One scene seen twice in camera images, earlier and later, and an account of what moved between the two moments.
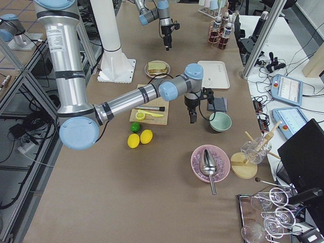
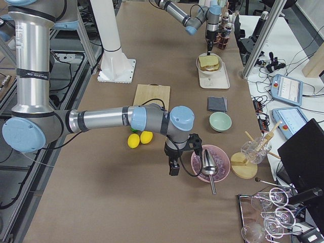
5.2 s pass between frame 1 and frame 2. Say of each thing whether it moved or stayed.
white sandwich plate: moved
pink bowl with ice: stayed
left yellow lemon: stayed
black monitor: stayed
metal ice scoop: stayed
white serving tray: stayed
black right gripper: moved
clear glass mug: stayed
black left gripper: moved
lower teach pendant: stayed
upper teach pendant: stayed
